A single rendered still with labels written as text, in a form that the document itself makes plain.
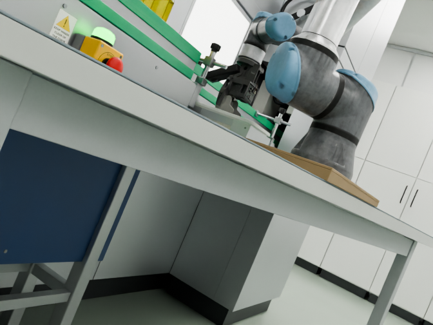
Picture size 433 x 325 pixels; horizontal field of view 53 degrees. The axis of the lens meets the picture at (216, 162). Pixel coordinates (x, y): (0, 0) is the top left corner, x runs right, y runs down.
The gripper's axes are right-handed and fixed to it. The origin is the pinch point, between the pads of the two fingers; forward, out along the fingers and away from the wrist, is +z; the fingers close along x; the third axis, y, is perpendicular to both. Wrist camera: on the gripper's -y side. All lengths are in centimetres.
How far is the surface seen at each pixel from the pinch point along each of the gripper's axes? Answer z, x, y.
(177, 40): -12.9, -27.8, -4.0
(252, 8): -55, 43, -31
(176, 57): -9.2, -25.0, -4.4
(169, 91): -0.3, -24.8, -2.3
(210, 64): -12.9, -13.5, -1.5
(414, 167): -59, 346, 26
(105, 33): -2, -57, 3
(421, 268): 29, 347, 65
